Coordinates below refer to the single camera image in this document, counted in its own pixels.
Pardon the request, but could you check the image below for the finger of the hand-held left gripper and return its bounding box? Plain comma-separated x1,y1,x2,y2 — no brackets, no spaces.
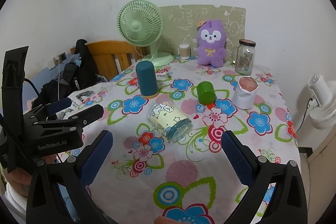
23,98,72,122
34,104,104,133

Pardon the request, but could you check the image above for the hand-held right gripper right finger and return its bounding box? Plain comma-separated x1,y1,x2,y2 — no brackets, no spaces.
221,130,309,224

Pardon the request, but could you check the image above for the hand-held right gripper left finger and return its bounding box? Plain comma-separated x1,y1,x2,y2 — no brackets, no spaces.
26,130,114,224

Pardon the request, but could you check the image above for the printed glass cup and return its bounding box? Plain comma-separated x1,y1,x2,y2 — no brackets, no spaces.
147,101,192,142

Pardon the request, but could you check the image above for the person's left forearm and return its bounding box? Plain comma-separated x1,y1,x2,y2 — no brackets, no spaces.
0,165,33,214

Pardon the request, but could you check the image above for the white paper-wrapped cup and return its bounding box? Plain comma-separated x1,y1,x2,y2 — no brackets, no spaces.
233,76,259,109

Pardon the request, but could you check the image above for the dark teal cup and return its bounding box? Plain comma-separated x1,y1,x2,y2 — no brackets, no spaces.
135,60,159,98

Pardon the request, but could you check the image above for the green cup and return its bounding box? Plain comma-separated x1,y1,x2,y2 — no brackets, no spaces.
197,81,216,105

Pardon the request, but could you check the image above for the person's right hand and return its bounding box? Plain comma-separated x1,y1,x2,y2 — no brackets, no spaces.
154,216,181,224

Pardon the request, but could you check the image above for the black bag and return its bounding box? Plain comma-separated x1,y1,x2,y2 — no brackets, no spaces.
31,63,90,109

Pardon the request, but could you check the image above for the white printed cloth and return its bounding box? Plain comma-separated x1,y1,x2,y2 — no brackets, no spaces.
59,82,111,119

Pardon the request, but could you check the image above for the black garment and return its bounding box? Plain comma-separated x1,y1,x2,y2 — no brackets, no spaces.
74,39,100,83

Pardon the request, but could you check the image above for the floral tablecloth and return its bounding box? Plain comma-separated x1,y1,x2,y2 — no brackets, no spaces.
56,59,300,224

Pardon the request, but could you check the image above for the beige cabinet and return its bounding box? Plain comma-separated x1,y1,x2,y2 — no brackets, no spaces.
299,132,336,188

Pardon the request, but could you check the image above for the green table fan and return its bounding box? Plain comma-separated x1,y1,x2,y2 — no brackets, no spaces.
117,1,174,67

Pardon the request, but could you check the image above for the glass jar with lid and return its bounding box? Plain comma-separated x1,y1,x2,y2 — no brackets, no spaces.
235,39,256,75

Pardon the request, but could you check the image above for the white fan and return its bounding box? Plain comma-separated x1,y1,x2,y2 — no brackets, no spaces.
307,72,336,130

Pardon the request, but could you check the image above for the purple plush toy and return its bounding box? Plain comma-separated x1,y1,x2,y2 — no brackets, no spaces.
196,19,227,67

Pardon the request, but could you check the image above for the cotton swab container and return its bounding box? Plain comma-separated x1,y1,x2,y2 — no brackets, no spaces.
179,43,191,60

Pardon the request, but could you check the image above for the patterned green board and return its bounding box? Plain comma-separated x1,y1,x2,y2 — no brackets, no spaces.
159,4,246,62

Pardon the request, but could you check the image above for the white string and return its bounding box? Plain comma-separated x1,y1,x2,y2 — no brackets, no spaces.
56,57,61,98

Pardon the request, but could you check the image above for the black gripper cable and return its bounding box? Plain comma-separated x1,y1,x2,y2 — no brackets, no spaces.
24,78,40,96

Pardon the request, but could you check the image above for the wall socket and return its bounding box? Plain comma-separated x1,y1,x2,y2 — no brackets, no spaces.
54,52,67,65

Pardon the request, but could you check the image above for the black fan cable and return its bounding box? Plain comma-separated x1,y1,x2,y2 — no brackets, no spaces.
299,99,313,136

